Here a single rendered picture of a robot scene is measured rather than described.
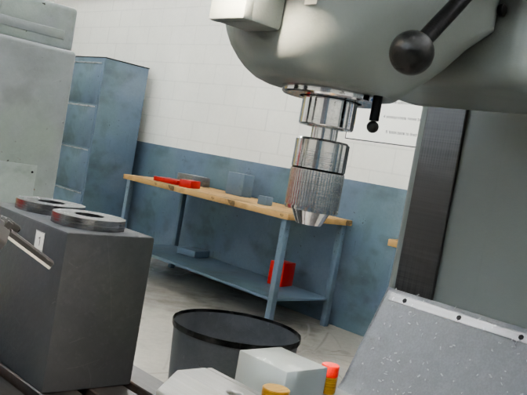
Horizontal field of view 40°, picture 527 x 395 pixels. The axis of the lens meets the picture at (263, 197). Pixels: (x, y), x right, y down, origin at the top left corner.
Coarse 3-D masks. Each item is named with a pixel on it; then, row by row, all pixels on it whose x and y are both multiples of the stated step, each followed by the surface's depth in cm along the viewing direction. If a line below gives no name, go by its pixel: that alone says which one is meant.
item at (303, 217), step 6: (294, 210) 62; (300, 210) 61; (294, 216) 63; (300, 216) 62; (306, 216) 61; (312, 216) 61; (318, 216) 61; (324, 216) 62; (300, 222) 62; (306, 222) 62; (312, 222) 62; (318, 222) 62
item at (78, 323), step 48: (48, 240) 84; (96, 240) 83; (144, 240) 88; (0, 288) 91; (48, 288) 83; (96, 288) 84; (144, 288) 89; (0, 336) 90; (48, 336) 82; (96, 336) 85; (48, 384) 82; (96, 384) 86
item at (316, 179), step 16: (304, 160) 61; (320, 160) 60; (336, 160) 61; (304, 176) 61; (320, 176) 60; (336, 176) 61; (288, 192) 62; (304, 192) 61; (320, 192) 60; (336, 192) 61; (304, 208) 61; (320, 208) 61; (336, 208) 62
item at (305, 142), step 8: (304, 136) 61; (296, 144) 62; (304, 144) 61; (312, 144) 60; (320, 144) 60; (328, 144) 60; (336, 144) 60; (344, 144) 61; (336, 152) 60; (344, 152) 61
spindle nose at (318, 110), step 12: (312, 96) 61; (324, 96) 60; (312, 108) 60; (324, 108) 60; (336, 108) 60; (348, 108) 60; (300, 120) 62; (312, 120) 60; (324, 120) 60; (336, 120) 60; (348, 120) 61
